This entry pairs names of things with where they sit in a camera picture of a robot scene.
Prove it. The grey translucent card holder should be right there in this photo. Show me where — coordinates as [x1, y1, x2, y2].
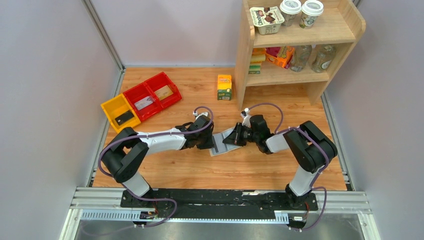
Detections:
[208, 127, 244, 158]

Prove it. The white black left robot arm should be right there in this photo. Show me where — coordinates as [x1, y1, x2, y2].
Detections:
[98, 115, 214, 197]

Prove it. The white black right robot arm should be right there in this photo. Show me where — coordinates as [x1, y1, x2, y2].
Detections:
[222, 114, 338, 206]

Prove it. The gold credit card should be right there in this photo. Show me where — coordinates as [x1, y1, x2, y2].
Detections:
[154, 85, 174, 101]

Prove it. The silver credit card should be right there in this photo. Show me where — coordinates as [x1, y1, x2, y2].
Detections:
[134, 96, 154, 111]

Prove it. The black credit card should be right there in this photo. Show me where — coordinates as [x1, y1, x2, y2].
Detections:
[115, 110, 134, 126]

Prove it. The yellow green juice carton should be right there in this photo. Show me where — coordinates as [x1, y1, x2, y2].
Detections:
[217, 74, 233, 101]

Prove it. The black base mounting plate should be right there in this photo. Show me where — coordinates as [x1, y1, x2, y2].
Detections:
[120, 188, 318, 220]

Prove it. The red far plastic bin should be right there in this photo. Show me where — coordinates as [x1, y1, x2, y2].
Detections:
[145, 72, 182, 109]

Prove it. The red plastic bin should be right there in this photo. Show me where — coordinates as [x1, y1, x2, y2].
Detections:
[145, 72, 182, 109]
[123, 83, 162, 122]

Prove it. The yellow green sponge stack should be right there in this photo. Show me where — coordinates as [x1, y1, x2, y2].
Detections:
[248, 47, 266, 74]

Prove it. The wooden shelf unit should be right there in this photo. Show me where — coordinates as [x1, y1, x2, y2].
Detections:
[233, 0, 367, 110]

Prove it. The red middle plastic bin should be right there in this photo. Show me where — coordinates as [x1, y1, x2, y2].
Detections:
[123, 83, 162, 122]

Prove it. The orange snack box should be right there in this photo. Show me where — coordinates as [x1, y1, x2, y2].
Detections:
[265, 46, 295, 69]

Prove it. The left clear plastic bottle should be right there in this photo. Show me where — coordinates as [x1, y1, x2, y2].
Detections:
[289, 45, 313, 72]

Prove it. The clear plastic bottle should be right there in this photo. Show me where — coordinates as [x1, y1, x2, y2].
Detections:
[311, 44, 337, 73]
[289, 45, 313, 72]

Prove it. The yellow plastic bin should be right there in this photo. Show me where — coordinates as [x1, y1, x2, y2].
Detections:
[100, 93, 141, 133]

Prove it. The right clear plastic bottle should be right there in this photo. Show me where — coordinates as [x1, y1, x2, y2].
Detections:
[311, 44, 337, 73]

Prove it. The Chobani yogurt cup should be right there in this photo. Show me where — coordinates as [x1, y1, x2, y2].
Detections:
[249, 6, 285, 35]

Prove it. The left white-lidded paper cup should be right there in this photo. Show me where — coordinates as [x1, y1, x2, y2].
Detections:
[279, 0, 302, 27]

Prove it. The white-lidded paper cup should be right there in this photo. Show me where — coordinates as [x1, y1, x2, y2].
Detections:
[299, 0, 324, 29]
[279, 0, 302, 27]

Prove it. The right white-lidded paper cup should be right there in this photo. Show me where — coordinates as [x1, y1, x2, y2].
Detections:
[299, 0, 324, 29]

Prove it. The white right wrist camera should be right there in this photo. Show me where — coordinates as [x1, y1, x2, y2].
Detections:
[240, 107, 252, 128]

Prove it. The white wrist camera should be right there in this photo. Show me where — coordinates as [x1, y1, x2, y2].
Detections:
[192, 111, 210, 120]
[240, 107, 252, 128]

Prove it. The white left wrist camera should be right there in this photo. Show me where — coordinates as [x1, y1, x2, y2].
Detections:
[192, 111, 210, 120]

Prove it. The aluminium frame rail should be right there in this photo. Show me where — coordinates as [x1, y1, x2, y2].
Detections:
[59, 187, 381, 240]

